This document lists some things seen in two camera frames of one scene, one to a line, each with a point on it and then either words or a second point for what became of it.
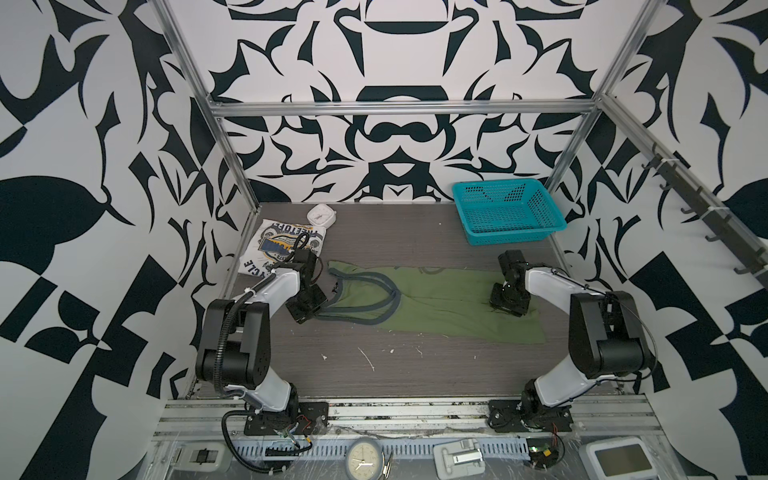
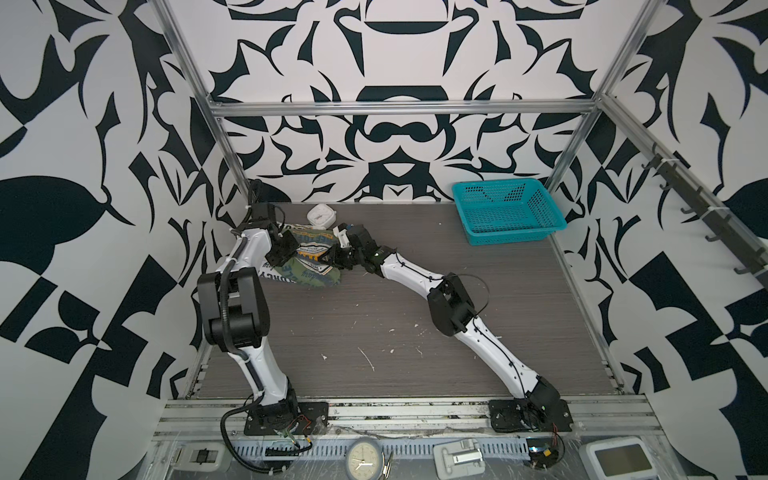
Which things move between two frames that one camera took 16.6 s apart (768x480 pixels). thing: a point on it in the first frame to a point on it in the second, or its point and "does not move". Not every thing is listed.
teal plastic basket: (507, 211) does not move
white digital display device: (616, 458) does not move
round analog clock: (363, 460) does not move
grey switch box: (202, 457) does not move
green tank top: (436, 302) to (305, 266)
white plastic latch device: (458, 459) does not move
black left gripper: (299, 314) to (294, 246)
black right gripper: (496, 301) to (335, 257)
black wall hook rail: (743, 246) does not move
